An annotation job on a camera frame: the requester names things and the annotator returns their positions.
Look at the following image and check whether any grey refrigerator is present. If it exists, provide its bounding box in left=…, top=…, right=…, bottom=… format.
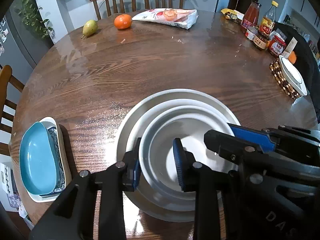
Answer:
left=0, top=10, right=38, bottom=68

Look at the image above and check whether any white box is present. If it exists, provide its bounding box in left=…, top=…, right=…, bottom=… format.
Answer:
left=0, top=164, right=16, bottom=194

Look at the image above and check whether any white snack bag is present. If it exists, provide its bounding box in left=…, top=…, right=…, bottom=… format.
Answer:
left=132, top=9, right=198, bottom=29

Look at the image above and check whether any wooden bead trivet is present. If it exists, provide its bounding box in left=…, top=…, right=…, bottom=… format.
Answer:
left=269, top=58, right=302, bottom=99

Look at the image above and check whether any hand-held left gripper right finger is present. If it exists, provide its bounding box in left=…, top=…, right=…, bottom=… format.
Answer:
left=172, top=138, right=250, bottom=240

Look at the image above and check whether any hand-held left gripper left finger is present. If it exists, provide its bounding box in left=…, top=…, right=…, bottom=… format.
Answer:
left=29, top=137, right=142, bottom=240

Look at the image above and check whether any red sauce bottle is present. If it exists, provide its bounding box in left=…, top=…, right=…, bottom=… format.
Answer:
left=240, top=0, right=262, bottom=34

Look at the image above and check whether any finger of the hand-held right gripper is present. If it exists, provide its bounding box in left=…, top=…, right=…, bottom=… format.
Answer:
left=204, top=129, right=265, bottom=168
left=226, top=123, right=278, bottom=153

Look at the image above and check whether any beige carton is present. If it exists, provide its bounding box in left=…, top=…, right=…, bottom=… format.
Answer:
left=284, top=37, right=298, bottom=58

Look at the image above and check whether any small white-lidded jar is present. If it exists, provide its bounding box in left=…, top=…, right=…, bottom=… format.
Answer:
left=245, top=26, right=258, bottom=40

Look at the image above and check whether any red sauce jar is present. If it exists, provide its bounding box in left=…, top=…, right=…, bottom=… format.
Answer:
left=268, top=31, right=287, bottom=57

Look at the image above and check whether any yellow snack packet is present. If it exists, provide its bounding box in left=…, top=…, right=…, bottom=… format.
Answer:
left=221, top=8, right=244, bottom=22

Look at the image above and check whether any yellow-capped bottle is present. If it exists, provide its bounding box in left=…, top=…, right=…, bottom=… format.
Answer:
left=258, top=0, right=279, bottom=37

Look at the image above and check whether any white straight-sided bowl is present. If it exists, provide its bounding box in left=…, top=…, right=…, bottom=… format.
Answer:
left=139, top=106, right=239, bottom=198

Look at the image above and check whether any small white bowl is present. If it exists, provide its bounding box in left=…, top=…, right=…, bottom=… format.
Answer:
left=126, top=99, right=237, bottom=205

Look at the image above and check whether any black cloth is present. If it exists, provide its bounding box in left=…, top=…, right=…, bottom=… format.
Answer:
left=274, top=22, right=320, bottom=123

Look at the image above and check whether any trailing vine plant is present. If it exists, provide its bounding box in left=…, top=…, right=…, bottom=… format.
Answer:
left=17, top=0, right=54, bottom=39

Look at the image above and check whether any large white bowl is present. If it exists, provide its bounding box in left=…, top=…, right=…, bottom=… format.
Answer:
left=116, top=88, right=242, bottom=222

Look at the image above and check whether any green pear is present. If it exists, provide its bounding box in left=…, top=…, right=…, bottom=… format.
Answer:
left=81, top=20, right=98, bottom=39

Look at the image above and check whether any brown sauce jar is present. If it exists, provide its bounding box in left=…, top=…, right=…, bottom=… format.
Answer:
left=252, top=33, right=270, bottom=50

